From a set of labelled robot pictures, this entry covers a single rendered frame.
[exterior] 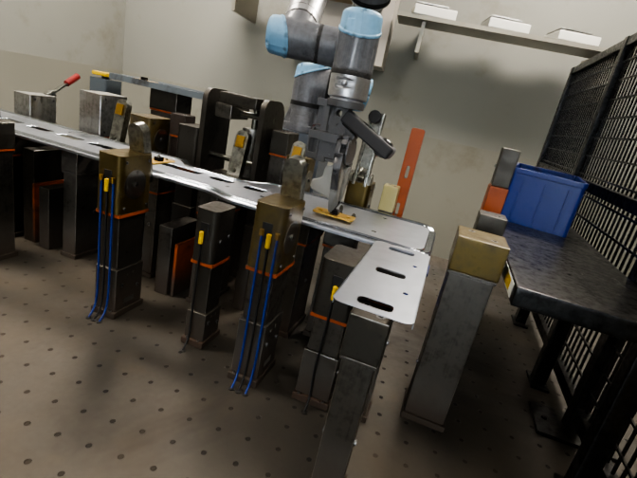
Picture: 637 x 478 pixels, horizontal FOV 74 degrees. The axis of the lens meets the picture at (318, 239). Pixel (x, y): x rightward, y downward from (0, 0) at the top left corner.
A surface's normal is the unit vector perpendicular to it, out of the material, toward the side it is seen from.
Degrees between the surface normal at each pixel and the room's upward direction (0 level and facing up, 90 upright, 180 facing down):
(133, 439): 0
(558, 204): 90
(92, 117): 90
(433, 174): 90
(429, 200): 90
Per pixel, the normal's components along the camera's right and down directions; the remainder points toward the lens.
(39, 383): 0.20, -0.93
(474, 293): -0.32, 0.24
